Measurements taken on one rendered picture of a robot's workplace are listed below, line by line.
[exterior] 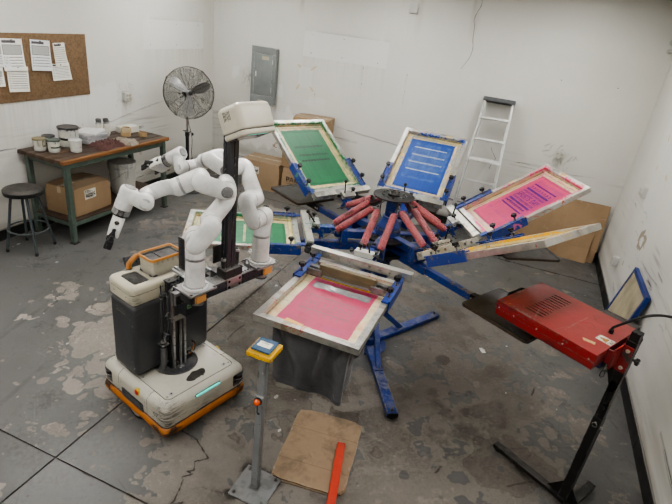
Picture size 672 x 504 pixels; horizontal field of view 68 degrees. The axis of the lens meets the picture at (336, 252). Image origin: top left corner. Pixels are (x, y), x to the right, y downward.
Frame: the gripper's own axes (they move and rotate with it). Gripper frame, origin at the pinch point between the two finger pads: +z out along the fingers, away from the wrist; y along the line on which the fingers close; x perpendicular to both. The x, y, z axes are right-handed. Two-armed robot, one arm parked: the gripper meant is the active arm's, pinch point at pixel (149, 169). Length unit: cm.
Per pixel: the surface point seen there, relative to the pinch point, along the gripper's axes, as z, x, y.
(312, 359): -64, -121, 44
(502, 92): -143, 169, 413
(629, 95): -268, 119, 443
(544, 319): -173, -120, 104
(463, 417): -93, -173, 174
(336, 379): -73, -133, 50
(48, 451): 85, -147, -14
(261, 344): -62, -112, 6
